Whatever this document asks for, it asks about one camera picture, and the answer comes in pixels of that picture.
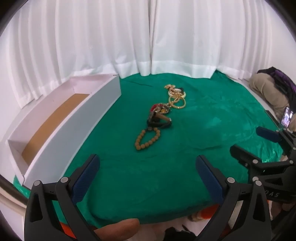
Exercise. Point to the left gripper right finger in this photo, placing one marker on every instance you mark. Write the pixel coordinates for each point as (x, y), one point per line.
(253, 221)

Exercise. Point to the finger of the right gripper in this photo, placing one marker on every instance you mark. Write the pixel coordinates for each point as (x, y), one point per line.
(245, 158)
(273, 136)

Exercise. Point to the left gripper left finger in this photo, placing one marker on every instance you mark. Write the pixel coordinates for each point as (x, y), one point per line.
(41, 220)

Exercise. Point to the cream white bangle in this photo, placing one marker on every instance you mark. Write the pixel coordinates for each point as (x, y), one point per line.
(177, 91)

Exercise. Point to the operator hand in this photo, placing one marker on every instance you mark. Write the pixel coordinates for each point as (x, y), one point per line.
(122, 230)

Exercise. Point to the smartphone with lit screen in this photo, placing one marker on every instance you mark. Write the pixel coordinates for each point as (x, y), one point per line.
(287, 117)

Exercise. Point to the beige cushion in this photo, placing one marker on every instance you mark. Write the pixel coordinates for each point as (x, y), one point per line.
(264, 85)

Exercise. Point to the dark purple clothing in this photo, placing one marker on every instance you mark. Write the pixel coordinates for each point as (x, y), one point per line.
(282, 82)

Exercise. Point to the white cardboard tray box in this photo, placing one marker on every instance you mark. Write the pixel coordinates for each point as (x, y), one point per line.
(47, 138)

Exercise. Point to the green satin cloth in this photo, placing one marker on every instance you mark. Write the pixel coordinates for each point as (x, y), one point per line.
(160, 183)

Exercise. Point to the white curtain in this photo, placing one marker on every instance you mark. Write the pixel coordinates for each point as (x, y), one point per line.
(44, 43)

